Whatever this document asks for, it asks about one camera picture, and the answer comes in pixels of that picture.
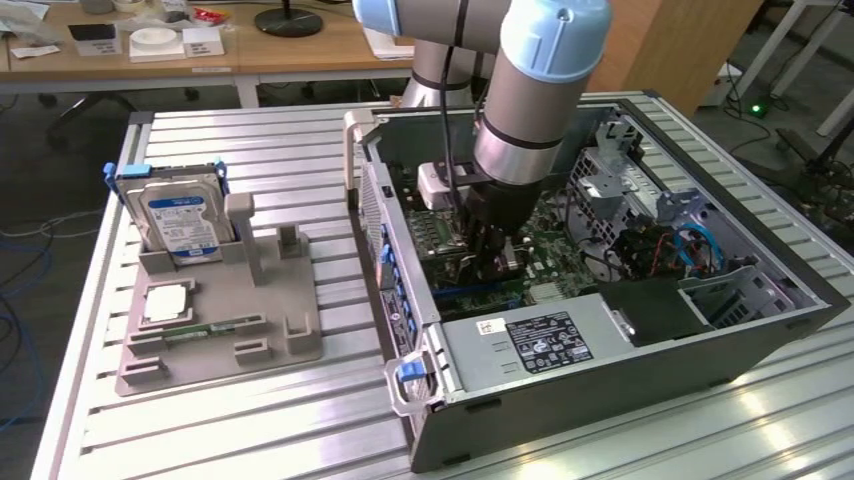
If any red packet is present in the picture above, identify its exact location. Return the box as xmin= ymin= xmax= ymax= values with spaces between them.
xmin=190 ymin=4 xmax=229 ymax=27

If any grey power supply unit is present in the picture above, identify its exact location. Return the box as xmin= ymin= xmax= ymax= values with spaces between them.
xmin=432 ymin=293 xmax=635 ymax=396

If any grey metal drive cage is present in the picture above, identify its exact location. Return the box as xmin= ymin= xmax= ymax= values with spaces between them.
xmin=565 ymin=119 xmax=668 ymax=226

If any green motherboard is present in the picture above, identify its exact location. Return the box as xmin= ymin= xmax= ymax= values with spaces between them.
xmin=385 ymin=159 xmax=605 ymax=321

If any device with green light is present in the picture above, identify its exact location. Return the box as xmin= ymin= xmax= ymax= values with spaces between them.
xmin=737 ymin=95 xmax=779 ymax=121

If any green RAM stick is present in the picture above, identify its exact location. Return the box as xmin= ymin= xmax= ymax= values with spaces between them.
xmin=162 ymin=319 xmax=242 ymax=345

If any stack of white papers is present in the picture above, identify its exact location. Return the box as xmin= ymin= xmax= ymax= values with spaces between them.
xmin=361 ymin=23 xmax=417 ymax=62

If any metal disk bay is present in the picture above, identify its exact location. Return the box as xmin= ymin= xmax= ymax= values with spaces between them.
xmin=676 ymin=264 xmax=796 ymax=332

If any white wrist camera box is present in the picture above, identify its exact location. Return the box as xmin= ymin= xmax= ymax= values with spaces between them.
xmin=414 ymin=162 xmax=469 ymax=212

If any blue expansion slot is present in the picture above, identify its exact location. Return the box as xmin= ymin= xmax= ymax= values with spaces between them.
xmin=430 ymin=282 xmax=505 ymax=301

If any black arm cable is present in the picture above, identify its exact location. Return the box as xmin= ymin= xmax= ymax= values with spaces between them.
xmin=436 ymin=44 xmax=479 ymax=206

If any blue floor cable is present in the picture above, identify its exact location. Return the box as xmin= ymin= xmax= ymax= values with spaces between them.
xmin=0 ymin=234 xmax=56 ymax=431

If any hard disk blue label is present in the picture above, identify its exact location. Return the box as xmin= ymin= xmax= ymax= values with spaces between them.
xmin=129 ymin=179 xmax=225 ymax=266

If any black round lamp base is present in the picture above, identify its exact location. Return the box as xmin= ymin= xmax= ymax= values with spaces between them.
xmin=252 ymin=0 xmax=325 ymax=39

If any black power connector bundle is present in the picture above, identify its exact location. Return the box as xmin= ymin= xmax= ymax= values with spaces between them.
xmin=607 ymin=223 xmax=675 ymax=281

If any wooden desk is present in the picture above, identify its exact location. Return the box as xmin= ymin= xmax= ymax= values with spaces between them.
xmin=0 ymin=0 xmax=601 ymax=109

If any white round holder box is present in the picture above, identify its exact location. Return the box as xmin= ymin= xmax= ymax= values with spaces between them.
xmin=126 ymin=27 xmax=188 ymax=64

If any white table frame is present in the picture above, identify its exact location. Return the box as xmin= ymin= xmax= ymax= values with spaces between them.
xmin=725 ymin=0 xmax=854 ymax=137

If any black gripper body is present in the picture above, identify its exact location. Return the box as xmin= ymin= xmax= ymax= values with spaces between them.
xmin=463 ymin=180 xmax=540 ymax=235

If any grey parts rack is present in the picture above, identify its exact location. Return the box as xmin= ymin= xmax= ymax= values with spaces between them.
xmin=114 ymin=191 xmax=329 ymax=399

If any plain white box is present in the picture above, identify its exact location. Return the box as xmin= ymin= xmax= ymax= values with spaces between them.
xmin=180 ymin=26 xmax=225 ymax=59

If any black chair base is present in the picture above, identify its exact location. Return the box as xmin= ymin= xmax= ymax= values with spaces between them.
xmin=37 ymin=91 xmax=142 ymax=151

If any silver CPU chip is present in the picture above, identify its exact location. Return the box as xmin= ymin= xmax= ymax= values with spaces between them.
xmin=142 ymin=287 xmax=192 ymax=324

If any white paper note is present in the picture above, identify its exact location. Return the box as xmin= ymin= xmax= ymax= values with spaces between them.
xmin=7 ymin=44 xmax=62 ymax=59

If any white box black top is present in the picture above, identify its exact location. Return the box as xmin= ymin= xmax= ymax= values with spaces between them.
xmin=65 ymin=22 xmax=125 ymax=58

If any open dark PC case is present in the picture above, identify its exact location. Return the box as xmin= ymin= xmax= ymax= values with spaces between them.
xmin=341 ymin=88 xmax=852 ymax=475

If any wooden cabinet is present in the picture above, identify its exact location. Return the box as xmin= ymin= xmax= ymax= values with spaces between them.
xmin=580 ymin=0 xmax=765 ymax=117

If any black floor stand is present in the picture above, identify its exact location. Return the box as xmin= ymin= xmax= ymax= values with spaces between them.
xmin=772 ymin=127 xmax=854 ymax=216

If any blue plastic disk caddy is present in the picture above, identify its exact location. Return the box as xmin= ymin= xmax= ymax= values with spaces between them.
xmin=100 ymin=157 xmax=232 ymax=236

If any blue wire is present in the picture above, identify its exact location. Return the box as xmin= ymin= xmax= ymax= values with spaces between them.
xmin=671 ymin=223 xmax=728 ymax=277

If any graphics card with metal bracket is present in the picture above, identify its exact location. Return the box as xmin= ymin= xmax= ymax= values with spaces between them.
xmin=425 ymin=249 xmax=525 ymax=291

